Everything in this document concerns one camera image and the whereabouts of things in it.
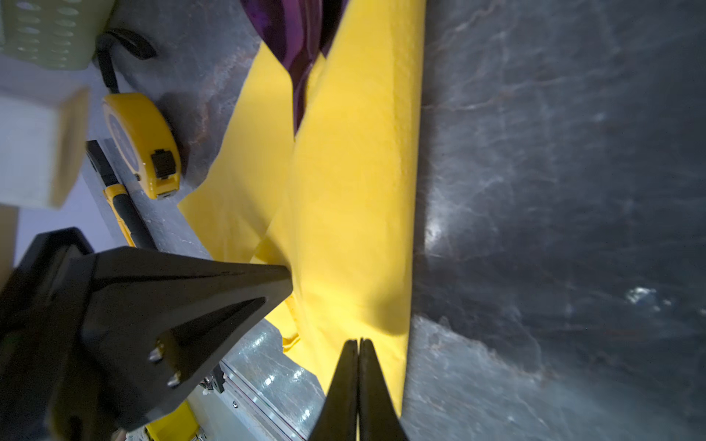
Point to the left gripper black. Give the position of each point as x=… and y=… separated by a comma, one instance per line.
x=97, y=343

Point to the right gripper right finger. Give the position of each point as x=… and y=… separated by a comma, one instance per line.
x=377, y=417

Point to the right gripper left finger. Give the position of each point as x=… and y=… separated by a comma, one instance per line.
x=338, y=419

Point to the yellow paper napkin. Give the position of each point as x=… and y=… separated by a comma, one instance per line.
x=334, y=199

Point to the purple metal spoon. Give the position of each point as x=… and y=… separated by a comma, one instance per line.
x=292, y=31

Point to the purple metal knife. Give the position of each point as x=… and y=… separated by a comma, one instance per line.
x=333, y=12

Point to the yellow black pliers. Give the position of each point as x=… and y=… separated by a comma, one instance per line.
x=132, y=225

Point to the yellow tape measure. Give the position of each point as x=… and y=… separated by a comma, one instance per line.
x=136, y=125

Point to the light green perforated basket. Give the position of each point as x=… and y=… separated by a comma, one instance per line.
x=53, y=34

